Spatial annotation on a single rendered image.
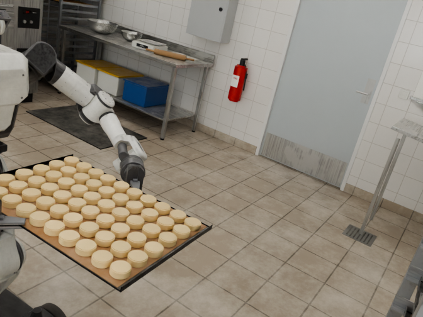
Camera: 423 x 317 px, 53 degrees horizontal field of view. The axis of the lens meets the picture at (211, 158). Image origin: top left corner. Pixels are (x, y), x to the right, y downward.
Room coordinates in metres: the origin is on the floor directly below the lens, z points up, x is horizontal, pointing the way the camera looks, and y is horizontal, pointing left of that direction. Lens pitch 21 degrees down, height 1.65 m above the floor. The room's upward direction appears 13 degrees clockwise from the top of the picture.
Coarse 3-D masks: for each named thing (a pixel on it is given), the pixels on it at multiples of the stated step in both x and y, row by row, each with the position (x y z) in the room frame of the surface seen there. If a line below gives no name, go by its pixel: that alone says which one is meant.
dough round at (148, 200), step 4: (144, 196) 1.17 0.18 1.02; (148, 196) 1.18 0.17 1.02; (152, 196) 1.18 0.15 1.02; (140, 200) 1.15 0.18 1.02; (144, 200) 1.15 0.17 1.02; (148, 200) 1.15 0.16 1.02; (152, 200) 1.16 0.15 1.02; (156, 200) 1.17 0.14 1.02; (144, 204) 1.14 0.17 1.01; (148, 204) 1.14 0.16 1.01; (152, 204) 1.15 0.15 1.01
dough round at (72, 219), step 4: (64, 216) 0.96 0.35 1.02; (68, 216) 0.96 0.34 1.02; (72, 216) 0.97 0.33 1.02; (76, 216) 0.97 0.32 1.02; (80, 216) 0.98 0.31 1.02; (64, 220) 0.95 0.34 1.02; (68, 220) 0.95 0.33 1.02; (72, 220) 0.95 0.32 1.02; (76, 220) 0.96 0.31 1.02; (80, 220) 0.96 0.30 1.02; (64, 224) 0.95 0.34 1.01; (68, 224) 0.94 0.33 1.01; (72, 224) 0.94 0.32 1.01; (76, 224) 0.95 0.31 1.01; (80, 224) 0.96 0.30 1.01
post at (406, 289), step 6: (420, 252) 0.88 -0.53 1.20; (414, 258) 0.89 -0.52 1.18; (420, 258) 0.88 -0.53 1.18; (414, 264) 0.88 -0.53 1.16; (420, 264) 0.88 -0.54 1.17; (402, 282) 0.89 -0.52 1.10; (408, 282) 0.88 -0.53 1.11; (402, 288) 0.88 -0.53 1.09; (408, 288) 0.88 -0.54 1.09; (414, 288) 0.87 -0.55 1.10; (396, 294) 0.90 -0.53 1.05; (402, 294) 0.88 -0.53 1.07; (408, 294) 0.88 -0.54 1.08; (390, 306) 0.91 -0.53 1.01; (390, 312) 0.89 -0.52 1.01
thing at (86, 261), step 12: (96, 204) 1.09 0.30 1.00; (168, 216) 1.12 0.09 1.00; (36, 228) 0.91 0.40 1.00; (72, 228) 0.94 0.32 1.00; (108, 228) 0.98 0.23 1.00; (48, 240) 0.87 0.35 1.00; (156, 240) 0.98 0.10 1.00; (180, 240) 1.00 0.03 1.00; (72, 252) 0.85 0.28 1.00; (168, 252) 0.94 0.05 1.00; (84, 264) 0.81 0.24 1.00; (108, 276) 0.79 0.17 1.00; (132, 276) 0.81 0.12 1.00
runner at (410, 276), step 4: (412, 268) 0.88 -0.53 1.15; (416, 268) 0.88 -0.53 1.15; (408, 272) 0.88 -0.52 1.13; (412, 272) 0.88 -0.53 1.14; (416, 272) 0.88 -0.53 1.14; (420, 272) 0.87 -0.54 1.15; (408, 276) 0.88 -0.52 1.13; (412, 276) 0.88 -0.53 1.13; (416, 276) 0.87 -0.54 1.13; (420, 276) 0.87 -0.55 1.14; (408, 280) 0.86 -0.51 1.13; (412, 280) 0.86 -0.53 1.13; (416, 280) 0.87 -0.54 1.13; (416, 284) 0.85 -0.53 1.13
